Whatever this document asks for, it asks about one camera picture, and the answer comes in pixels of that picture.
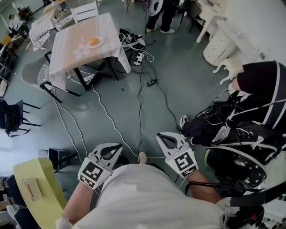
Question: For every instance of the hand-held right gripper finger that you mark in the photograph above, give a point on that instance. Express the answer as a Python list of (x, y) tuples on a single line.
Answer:
[(166, 151), (179, 139)]

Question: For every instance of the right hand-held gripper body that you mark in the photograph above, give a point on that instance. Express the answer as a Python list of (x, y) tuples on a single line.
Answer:
[(184, 162)]

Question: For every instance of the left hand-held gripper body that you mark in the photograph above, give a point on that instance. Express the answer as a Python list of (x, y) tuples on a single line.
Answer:
[(92, 173)]

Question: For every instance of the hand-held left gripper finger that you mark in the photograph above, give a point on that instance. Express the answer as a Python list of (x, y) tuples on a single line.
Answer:
[(112, 159), (107, 145)]

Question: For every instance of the white round plate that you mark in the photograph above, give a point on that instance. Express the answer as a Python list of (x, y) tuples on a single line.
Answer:
[(102, 42)]

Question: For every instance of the person's right forearm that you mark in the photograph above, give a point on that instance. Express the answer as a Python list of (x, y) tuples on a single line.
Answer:
[(201, 189)]

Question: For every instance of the person's left forearm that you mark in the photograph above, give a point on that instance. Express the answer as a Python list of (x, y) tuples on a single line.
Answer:
[(78, 201)]

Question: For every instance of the person's right shoe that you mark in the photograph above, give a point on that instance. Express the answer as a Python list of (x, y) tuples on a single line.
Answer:
[(142, 157)]

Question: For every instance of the person's white shirt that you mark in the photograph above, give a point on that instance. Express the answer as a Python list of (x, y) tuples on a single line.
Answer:
[(143, 196)]

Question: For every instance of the black glossy helmet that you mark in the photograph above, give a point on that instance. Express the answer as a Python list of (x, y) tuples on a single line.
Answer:
[(234, 170)]

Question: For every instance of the black power adapter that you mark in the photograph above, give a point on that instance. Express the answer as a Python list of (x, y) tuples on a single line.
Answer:
[(151, 82)]

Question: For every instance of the black-legged table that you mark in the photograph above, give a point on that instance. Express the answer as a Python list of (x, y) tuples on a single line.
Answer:
[(81, 79)]

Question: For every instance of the black equipment box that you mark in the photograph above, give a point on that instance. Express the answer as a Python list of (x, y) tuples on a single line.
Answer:
[(245, 200)]

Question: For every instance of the white power strip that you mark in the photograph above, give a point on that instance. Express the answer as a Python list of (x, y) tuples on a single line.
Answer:
[(138, 58)]

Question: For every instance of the white cushioned stool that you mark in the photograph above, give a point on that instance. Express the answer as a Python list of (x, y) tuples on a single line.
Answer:
[(232, 64)]

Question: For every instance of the white round drawer cabinet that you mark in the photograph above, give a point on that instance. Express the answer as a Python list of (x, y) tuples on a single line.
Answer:
[(219, 49)]

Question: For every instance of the dark blue chair with bag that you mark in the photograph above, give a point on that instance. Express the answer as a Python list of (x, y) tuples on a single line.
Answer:
[(11, 116)]

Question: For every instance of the spare gripper device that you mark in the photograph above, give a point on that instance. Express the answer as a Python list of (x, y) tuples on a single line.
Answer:
[(134, 43)]

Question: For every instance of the grey shell chair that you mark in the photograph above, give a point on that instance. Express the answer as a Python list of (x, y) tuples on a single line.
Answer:
[(31, 71)]

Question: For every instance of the table with beige tablecloth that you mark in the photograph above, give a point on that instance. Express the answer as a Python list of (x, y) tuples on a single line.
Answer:
[(73, 44)]

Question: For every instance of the white vanity desk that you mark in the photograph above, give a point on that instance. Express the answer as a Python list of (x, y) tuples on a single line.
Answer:
[(245, 22)]

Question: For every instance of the white wooden chair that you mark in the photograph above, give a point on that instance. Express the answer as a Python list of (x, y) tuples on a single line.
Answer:
[(85, 12)]

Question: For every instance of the table with checkered cloth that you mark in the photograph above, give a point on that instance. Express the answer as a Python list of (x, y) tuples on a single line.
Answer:
[(42, 22)]

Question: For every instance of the yellow chair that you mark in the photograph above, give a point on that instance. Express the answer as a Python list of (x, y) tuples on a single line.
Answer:
[(6, 40)]

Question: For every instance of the round wooden table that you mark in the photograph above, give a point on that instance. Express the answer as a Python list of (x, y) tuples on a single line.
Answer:
[(53, 4)]

